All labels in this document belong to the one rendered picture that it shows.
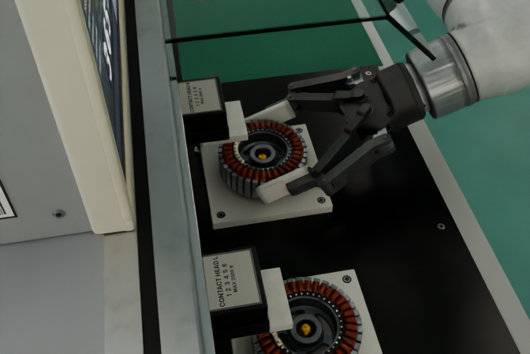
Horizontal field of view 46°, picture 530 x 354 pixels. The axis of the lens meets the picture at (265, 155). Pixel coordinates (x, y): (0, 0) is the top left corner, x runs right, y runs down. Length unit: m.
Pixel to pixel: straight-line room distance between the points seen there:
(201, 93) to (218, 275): 0.24
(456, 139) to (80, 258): 1.77
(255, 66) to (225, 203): 0.31
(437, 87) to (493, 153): 1.31
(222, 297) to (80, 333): 0.24
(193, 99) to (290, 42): 0.40
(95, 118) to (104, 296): 0.09
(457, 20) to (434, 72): 0.08
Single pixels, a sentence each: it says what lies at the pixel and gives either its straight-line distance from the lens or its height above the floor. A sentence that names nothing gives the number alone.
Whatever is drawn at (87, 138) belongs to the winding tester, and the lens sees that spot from 0.28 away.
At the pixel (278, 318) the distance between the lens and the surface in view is 0.57.
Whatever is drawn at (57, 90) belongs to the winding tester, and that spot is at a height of 1.22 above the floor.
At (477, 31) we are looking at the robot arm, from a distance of 0.75.
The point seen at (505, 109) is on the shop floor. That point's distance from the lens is 2.20.
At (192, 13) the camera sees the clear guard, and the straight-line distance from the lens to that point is 0.57.
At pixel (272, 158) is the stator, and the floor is 0.81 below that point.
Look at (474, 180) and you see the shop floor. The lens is 1.93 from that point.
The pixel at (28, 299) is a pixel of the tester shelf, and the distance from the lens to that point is 0.33.
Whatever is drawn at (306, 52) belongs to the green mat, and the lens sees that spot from 1.05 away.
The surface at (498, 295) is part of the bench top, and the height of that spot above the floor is 0.75.
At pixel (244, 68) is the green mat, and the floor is 0.75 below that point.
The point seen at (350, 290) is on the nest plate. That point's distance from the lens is 0.70.
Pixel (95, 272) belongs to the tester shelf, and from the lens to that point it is 0.33.
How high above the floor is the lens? 1.38
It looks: 47 degrees down
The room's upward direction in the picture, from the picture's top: straight up
